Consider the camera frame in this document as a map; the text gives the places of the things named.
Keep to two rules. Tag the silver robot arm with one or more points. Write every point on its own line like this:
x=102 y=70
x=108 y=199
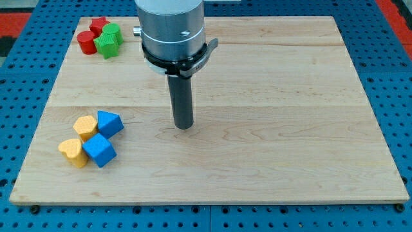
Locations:
x=171 y=30

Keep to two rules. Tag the yellow pentagon block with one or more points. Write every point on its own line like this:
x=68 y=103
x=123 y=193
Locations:
x=86 y=127

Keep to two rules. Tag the green star block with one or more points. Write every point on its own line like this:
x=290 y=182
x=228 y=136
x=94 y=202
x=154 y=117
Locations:
x=107 y=45

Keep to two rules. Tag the green cylinder block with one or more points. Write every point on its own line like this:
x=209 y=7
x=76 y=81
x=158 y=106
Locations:
x=113 y=29

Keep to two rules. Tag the red star block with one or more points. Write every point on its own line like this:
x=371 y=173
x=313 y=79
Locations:
x=97 y=25

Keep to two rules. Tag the yellow heart block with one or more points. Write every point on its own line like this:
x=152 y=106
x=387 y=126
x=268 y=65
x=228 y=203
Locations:
x=72 y=150

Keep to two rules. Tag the wooden board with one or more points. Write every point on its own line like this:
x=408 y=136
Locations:
x=280 y=118

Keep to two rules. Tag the red cylinder block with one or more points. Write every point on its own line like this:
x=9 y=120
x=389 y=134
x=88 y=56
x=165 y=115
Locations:
x=85 y=40

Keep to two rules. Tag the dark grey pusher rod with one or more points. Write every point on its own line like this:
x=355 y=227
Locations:
x=181 y=101

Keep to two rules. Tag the blue cube block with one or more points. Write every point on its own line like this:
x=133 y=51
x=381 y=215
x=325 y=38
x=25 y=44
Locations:
x=100 y=150

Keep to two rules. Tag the blue triangle block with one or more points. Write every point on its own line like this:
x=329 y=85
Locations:
x=109 y=123

